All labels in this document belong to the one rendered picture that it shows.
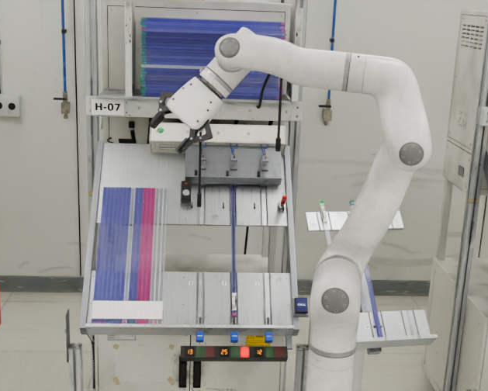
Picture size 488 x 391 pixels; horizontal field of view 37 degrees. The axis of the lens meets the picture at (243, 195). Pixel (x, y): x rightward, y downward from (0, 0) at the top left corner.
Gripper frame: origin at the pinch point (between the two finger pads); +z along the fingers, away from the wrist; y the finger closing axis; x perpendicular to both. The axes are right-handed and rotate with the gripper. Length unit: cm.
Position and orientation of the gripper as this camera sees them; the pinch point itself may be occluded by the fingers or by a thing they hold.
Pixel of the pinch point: (167, 136)
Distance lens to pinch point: 175.7
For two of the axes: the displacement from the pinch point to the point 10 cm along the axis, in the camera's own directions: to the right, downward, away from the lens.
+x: 2.0, 1.4, 9.7
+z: -6.7, 7.4, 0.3
